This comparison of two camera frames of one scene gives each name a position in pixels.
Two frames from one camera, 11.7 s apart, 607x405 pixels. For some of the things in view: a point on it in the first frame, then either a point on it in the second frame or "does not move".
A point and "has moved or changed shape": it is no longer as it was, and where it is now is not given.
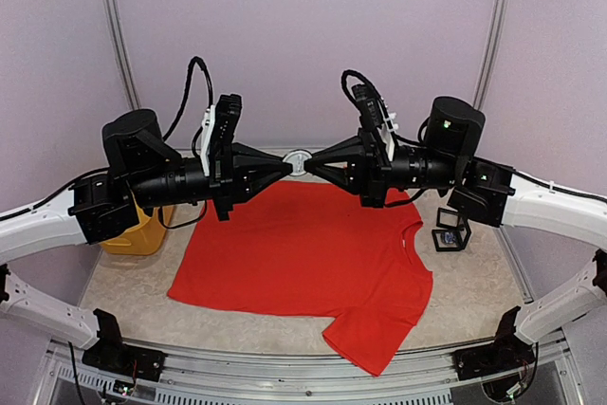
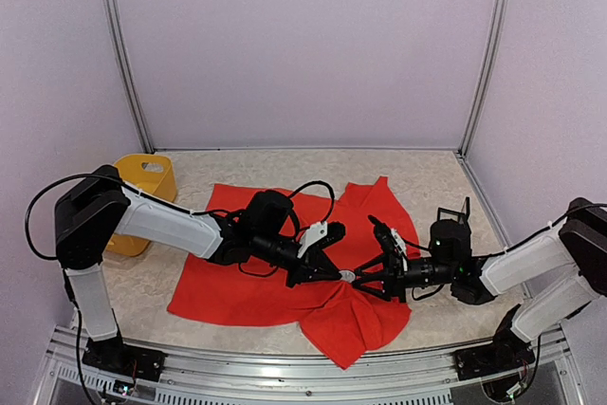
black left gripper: x=246 y=183 → x=308 y=270
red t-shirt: x=309 y=248 has moved or changed shape
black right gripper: x=366 y=172 → x=393 y=283
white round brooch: x=297 y=158 → x=347 y=275
